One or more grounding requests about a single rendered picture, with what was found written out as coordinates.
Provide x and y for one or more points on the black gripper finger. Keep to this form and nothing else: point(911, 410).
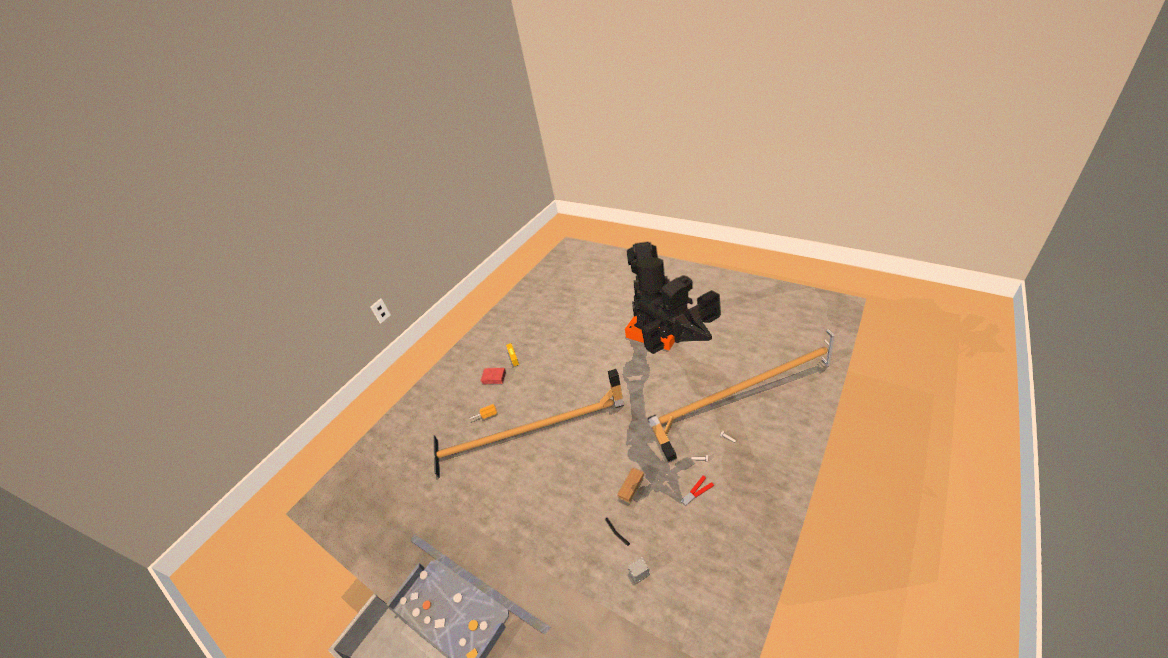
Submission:
point(686, 331)
point(695, 317)

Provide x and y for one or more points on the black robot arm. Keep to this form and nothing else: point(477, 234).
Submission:
point(651, 283)

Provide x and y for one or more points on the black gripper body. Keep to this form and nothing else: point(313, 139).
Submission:
point(662, 326)

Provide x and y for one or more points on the orange-handled screwdriver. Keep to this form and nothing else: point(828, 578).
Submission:
point(486, 411)

